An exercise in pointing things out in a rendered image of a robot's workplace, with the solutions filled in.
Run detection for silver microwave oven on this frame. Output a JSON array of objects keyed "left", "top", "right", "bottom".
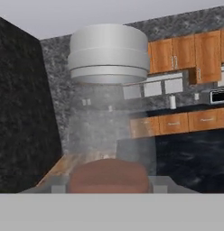
[{"left": 208, "top": 88, "right": 224, "bottom": 106}]

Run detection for white paper towel roll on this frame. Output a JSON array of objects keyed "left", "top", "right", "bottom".
[{"left": 169, "top": 94, "right": 178, "bottom": 110}]

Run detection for clear cinnamon bottle grey lid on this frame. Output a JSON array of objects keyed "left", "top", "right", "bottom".
[{"left": 67, "top": 23, "right": 157, "bottom": 194}]

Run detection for wooden wall cupboard run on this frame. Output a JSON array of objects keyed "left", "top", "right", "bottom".
[{"left": 146, "top": 27, "right": 224, "bottom": 86}]

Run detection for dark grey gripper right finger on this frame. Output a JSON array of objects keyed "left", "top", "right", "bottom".
[{"left": 147, "top": 175, "right": 199, "bottom": 194}]

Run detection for wooden base drawer run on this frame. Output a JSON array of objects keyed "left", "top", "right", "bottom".
[{"left": 129, "top": 106, "right": 224, "bottom": 139}]

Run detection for white panelled wall fitting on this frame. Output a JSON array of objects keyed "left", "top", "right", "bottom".
[{"left": 122, "top": 71, "right": 184, "bottom": 101}]

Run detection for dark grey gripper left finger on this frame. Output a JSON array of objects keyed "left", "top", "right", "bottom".
[{"left": 21, "top": 176, "right": 70, "bottom": 194}]

